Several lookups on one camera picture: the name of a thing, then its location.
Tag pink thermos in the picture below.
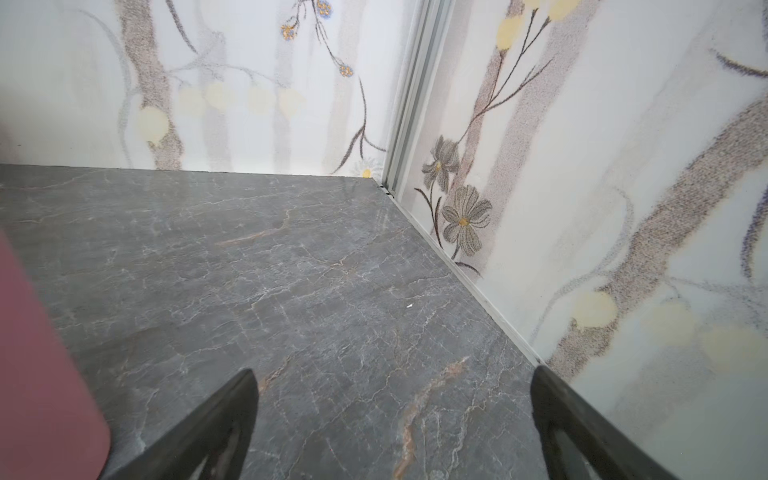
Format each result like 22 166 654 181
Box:
1 239 111 479

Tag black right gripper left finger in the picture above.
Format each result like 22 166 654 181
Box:
112 369 259 479

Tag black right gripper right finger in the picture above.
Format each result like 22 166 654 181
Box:
530 365 675 479

